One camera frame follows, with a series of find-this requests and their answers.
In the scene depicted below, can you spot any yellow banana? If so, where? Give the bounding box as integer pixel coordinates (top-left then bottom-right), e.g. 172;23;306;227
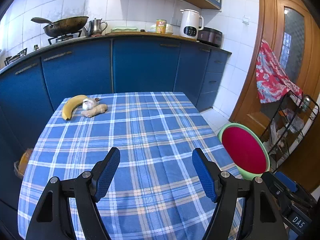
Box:
62;95;89;121

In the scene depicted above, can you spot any black gas stove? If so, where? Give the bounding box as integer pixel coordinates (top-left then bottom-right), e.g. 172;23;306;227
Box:
4;30;83;65

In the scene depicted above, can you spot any clear plastic bag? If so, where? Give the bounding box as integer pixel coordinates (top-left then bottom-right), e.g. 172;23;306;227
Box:
284;109;304;133

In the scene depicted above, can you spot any red basin with green rim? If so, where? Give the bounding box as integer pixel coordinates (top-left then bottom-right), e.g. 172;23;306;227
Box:
217;122;271;180

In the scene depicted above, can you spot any blue plaid tablecloth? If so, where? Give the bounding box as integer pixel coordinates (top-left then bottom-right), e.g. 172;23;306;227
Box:
17;92;247;240

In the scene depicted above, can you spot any yellow tin can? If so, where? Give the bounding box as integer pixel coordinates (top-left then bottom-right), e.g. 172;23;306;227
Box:
156;19;167;34

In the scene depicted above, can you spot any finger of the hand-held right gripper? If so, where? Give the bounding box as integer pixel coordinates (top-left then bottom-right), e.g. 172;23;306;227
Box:
274;171;298;193
261;171;288;200

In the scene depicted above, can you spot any red floral cloth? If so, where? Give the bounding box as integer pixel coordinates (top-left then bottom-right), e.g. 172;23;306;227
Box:
255;39;303;104

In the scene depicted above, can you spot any orange plastic bag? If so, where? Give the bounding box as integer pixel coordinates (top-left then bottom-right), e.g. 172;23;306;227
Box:
14;148;34;179

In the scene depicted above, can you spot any black wire rack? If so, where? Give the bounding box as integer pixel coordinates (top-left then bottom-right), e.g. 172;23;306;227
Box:
260;94;320;173

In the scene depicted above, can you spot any blue kitchen base cabinet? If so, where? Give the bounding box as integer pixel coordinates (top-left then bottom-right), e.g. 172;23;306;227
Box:
0;34;232;230

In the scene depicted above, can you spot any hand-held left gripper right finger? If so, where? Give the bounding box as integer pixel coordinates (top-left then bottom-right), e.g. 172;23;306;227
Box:
192;147;288;240

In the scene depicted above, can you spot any wooden door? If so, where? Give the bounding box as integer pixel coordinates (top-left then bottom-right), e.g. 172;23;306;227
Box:
229;0;320;193

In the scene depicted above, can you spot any white electric kettle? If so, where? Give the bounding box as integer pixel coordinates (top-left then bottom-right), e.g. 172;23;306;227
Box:
179;9;204;38

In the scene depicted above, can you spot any black wok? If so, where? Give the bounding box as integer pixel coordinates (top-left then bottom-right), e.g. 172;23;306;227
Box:
31;16;89;37

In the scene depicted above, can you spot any dark rice cooker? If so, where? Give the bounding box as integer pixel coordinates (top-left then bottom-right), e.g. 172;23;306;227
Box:
197;27;223;47

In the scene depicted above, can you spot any white garlic bulb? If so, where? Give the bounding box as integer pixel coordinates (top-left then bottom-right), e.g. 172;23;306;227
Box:
82;98;100;111

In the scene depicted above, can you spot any tan ginger root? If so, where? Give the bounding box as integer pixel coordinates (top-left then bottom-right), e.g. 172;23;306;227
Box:
81;104;108;118

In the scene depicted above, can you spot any pale green tray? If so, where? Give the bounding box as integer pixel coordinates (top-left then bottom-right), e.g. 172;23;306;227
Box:
111;27;138;34

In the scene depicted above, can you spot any steel kettle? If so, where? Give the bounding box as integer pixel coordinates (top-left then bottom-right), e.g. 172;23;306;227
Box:
84;18;108;37

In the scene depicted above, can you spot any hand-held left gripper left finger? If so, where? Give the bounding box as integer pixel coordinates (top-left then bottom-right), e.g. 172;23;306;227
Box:
25;147;121;240

